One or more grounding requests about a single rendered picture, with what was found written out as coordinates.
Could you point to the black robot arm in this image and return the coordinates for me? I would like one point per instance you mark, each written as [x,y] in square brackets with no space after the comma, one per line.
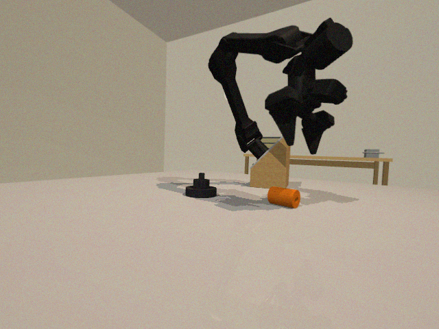
[319,50]

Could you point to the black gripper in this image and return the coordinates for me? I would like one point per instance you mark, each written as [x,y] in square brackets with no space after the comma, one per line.
[286,104]

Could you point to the black round pedestal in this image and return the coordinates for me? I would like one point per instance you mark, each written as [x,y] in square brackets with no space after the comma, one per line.
[201,188]

